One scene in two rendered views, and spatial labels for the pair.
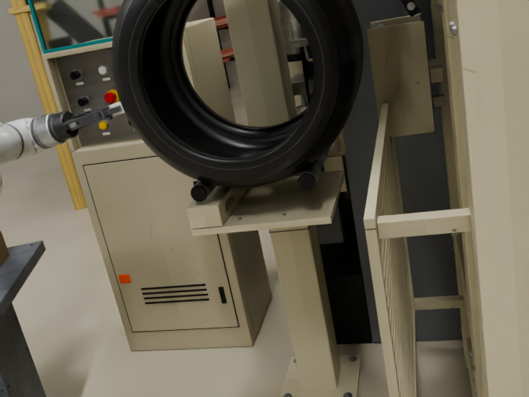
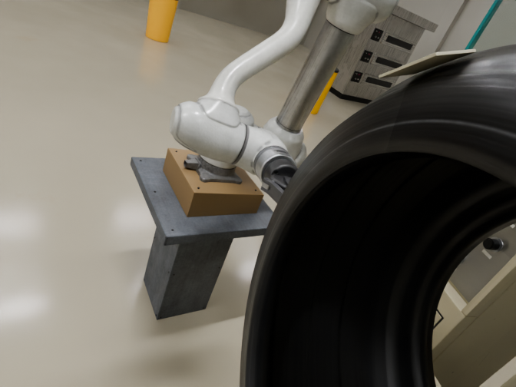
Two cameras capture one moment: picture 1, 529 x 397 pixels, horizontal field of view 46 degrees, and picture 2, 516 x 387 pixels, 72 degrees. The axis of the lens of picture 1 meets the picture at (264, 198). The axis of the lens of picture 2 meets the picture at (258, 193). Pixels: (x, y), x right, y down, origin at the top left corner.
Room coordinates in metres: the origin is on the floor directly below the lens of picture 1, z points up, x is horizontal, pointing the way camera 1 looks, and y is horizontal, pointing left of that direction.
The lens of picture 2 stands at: (1.22, -0.01, 1.44)
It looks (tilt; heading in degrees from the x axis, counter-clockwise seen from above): 30 degrees down; 50
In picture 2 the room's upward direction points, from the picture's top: 22 degrees clockwise
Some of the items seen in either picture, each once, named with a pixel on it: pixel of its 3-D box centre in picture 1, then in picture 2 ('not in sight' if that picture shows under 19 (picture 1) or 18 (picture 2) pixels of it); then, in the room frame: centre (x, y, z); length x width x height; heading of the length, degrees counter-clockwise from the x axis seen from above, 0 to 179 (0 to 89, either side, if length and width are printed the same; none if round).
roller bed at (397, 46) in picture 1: (401, 75); not in sight; (1.74, -0.45, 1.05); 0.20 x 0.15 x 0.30; 164
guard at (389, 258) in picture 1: (398, 278); not in sight; (1.32, -0.28, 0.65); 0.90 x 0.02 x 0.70; 164
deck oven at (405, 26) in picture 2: not in sight; (372, 54); (7.11, 5.30, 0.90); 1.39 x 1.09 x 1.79; 1
